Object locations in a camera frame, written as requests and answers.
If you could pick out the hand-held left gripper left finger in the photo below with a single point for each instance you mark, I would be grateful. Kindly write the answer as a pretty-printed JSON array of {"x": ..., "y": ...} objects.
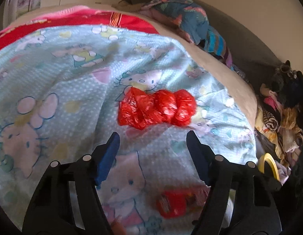
[{"x": 106, "y": 161}]

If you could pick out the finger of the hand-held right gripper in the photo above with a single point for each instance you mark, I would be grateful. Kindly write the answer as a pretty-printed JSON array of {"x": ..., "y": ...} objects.
[{"x": 272, "y": 183}]

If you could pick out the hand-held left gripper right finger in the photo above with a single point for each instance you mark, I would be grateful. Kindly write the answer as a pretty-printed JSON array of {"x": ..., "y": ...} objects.
[{"x": 199, "y": 161}]

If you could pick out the red candy tube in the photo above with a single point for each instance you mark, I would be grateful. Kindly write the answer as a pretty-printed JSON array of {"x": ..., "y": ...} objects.
[{"x": 177, "y": 203}]

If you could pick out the red plastic bag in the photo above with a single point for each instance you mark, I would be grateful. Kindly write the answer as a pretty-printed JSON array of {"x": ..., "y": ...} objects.
[{"x": 156, "y": 109}]

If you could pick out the person's left hand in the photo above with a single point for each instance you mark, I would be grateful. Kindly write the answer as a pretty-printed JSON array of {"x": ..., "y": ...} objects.
[{"x": 119, "y": 226}]

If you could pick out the pile of clothes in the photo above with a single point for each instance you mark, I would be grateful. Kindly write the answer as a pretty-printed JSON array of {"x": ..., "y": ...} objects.
[{"x": 281, "y": 112}]

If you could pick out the blue cartoon cat blanket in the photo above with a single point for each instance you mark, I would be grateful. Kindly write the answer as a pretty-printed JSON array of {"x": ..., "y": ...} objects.
[{"x": 68, "y": 90}]

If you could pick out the beige bed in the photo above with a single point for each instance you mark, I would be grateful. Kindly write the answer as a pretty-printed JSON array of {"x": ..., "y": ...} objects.
[{"x": 215, "y": 66}]

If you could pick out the striped towel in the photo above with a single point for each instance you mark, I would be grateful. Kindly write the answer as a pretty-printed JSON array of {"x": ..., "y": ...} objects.
[{"x": 216, "y": 44}]

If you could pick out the grey headboard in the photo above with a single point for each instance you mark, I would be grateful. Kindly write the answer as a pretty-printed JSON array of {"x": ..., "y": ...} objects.
[{"x": 249, "y": 41}]

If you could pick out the blue floral quilt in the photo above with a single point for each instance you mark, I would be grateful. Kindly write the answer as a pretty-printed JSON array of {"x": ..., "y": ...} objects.
[{"x": 188, "y": 17}]

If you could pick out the red cartoon blanket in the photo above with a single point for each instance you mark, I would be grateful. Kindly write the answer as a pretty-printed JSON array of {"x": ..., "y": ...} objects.
[{"x": 68, "y": 19}]

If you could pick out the dark brown clothes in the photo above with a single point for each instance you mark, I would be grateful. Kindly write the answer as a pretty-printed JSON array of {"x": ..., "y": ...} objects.
[{"x": 132, "y": 1}]

